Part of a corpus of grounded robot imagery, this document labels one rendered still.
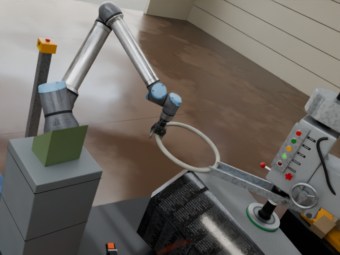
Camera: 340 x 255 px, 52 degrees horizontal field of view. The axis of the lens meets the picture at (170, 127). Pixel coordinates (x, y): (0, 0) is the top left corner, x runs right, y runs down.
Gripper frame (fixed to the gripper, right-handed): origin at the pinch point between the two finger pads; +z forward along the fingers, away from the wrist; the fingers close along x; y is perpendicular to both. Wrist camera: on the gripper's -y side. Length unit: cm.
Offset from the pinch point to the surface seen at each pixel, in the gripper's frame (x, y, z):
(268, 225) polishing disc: 82, 42, -5
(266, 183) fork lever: 73, 23, -20
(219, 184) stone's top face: 52, 14, 2
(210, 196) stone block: 46, 28, 4
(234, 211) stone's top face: 61, 37, 0
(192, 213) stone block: 40, 37, 15
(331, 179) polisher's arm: 86, 48, -55
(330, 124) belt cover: 70, 40, -78
